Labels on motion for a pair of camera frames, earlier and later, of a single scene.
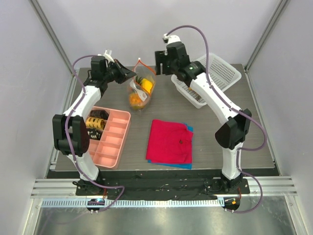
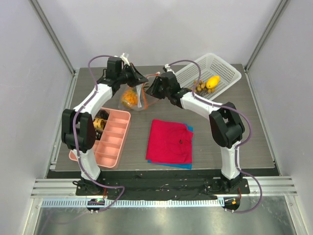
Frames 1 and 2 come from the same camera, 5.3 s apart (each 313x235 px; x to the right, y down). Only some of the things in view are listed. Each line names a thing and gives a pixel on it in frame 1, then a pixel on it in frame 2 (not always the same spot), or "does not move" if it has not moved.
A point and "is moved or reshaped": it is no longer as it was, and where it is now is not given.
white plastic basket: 220,74 does not move
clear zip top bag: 142,85 is moved or reshaped
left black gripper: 124,73 to 137,78
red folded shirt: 169,142 does not move
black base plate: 162,188 does not move
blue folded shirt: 181,165 does not move
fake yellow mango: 146,84 is moved or reshaped
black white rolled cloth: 94,133 does not move
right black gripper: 160,62 to 158,86
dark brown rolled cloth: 100,113 does not move
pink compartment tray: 107,152 does not move
